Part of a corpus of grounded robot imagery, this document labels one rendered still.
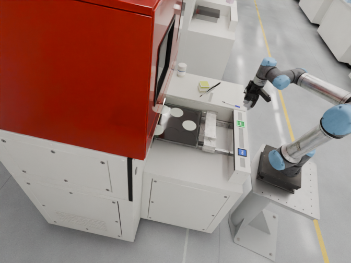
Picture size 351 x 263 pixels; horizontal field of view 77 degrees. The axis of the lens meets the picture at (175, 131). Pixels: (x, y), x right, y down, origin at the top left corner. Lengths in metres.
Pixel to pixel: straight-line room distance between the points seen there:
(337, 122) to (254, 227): 1.49
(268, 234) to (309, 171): 0.82
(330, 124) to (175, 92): 1.05
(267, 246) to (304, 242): 0.38
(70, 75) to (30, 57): 0.12
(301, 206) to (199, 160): 0.68
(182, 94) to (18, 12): 1.23
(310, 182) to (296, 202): 0.22
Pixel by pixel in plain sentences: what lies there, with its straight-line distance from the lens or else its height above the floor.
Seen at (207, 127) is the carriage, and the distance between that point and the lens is 1.62.
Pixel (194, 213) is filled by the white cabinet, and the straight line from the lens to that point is 1.77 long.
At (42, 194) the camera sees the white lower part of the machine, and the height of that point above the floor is 0.63.
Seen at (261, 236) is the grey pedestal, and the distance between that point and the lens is 2.34.
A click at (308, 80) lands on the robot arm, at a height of 1.45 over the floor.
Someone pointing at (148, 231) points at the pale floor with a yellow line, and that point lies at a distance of 2.10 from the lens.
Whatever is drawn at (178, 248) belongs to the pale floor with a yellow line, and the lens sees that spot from 2.09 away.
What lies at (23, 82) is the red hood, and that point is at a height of 1.52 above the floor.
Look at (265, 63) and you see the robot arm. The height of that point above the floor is 1.44.
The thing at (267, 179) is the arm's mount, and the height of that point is 0.85.
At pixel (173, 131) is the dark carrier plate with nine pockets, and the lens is 1.50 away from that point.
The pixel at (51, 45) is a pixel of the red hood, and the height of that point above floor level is 1.67.
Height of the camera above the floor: 1.99
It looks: 47 degrees down
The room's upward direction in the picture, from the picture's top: 12 degrees clockwise
